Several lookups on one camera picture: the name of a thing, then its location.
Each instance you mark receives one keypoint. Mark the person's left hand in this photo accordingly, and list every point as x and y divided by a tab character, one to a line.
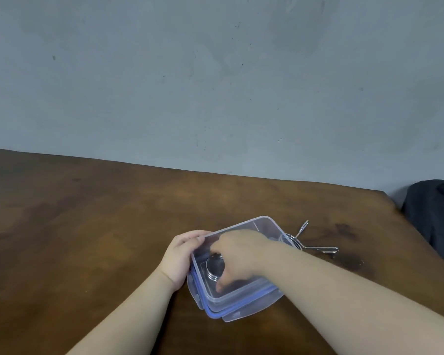
175	260

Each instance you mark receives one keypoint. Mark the person's right hand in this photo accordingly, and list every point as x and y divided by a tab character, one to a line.
248	255

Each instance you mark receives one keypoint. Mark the person's left thumb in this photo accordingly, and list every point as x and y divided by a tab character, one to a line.
198	236

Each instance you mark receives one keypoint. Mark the person's right thumb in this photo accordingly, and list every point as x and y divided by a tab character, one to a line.
226	280

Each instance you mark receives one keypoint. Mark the round metal spring clamp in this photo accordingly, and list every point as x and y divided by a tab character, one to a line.
214	269

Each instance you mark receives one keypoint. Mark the clear plastic container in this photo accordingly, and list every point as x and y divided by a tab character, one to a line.
266	227

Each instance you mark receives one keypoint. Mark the person's left forearm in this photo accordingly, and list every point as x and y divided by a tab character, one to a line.
133	317

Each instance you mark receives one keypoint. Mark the person's right forearm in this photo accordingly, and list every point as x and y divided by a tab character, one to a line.
355	303

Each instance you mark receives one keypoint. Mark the clear lid with blue seal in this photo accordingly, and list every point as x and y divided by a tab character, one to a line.
244	308

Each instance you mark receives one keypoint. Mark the dark fabric bag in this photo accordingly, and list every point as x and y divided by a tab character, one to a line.
434	218

